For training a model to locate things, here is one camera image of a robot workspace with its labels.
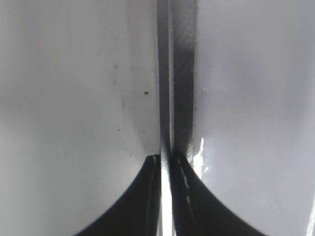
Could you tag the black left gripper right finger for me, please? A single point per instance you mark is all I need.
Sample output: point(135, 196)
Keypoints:
point(196, 211)

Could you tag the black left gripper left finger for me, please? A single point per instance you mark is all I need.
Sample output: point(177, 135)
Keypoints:
point(136, 212)

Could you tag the white board with aluminium frame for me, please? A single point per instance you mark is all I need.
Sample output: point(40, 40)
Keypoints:
point(90, 88)

